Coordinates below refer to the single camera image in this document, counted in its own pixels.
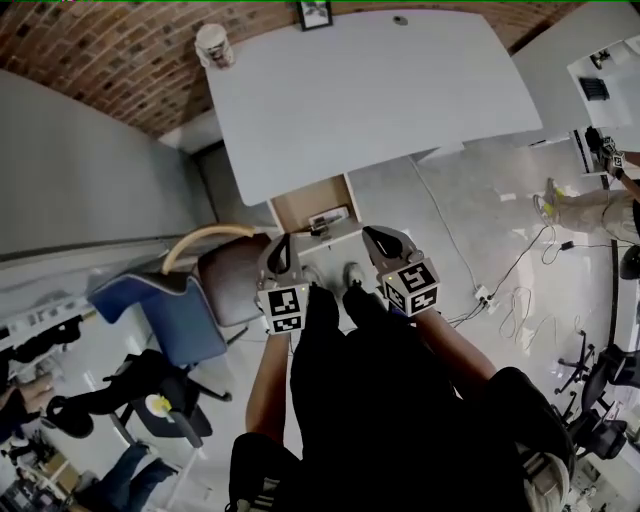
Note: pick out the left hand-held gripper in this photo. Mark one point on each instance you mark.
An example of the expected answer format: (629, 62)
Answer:
(285, 305)

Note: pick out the wooden chair brown seat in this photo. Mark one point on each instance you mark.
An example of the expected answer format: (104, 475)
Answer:
(230, 285)

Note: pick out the person's right forearm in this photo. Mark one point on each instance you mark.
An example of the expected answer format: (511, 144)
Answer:
(460, 355)

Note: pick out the person's left forearm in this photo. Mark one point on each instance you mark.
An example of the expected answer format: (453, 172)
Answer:
(267, 390)

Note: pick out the black picture frame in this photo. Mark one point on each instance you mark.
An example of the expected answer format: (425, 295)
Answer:
(316, 15)

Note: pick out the person's black clothing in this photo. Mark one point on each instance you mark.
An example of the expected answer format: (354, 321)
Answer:
(390, 425)

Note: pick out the white desk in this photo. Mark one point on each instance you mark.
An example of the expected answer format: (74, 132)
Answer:
(375, 90)

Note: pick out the grey refrigerator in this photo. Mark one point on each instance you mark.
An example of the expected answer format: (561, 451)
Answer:
(90, 165)

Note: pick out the person's left white shoe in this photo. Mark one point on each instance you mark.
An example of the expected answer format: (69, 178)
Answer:
(312, 276)

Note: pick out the wooden drawer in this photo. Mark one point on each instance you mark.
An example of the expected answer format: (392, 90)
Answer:
(310, 197)

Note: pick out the blue upholstered chair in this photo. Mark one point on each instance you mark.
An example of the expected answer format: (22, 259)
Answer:
(185, 325)

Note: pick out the person's white shoe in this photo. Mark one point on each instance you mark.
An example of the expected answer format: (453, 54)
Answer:
(354, 277)
(312, 276)

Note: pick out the black keyboard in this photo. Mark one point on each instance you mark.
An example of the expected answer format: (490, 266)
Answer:
(593, 89)

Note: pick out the white shelf unit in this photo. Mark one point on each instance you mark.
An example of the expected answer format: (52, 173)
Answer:
(615, 85)

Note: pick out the white power strip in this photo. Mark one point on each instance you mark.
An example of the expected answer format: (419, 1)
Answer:
(485, 299)

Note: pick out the person's right white shoe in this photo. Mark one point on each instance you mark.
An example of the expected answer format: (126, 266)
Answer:
(354, 277)

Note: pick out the black office chair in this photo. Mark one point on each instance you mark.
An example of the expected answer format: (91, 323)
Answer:
(75, 415)

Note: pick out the white storage rack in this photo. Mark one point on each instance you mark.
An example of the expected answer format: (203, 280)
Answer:
(30, 320)

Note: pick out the yellow and white object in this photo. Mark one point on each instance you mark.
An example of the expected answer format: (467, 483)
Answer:
(160, 406)

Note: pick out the black swivel chairs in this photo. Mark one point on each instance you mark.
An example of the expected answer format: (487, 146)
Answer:
(605, 390)

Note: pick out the white lidded cup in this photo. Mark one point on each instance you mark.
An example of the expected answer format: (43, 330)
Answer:
(214, 45)

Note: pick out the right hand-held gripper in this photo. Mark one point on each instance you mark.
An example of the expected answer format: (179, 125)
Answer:
(412, 287)

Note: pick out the white calculator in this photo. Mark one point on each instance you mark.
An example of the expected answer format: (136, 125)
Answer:
(330, 216)

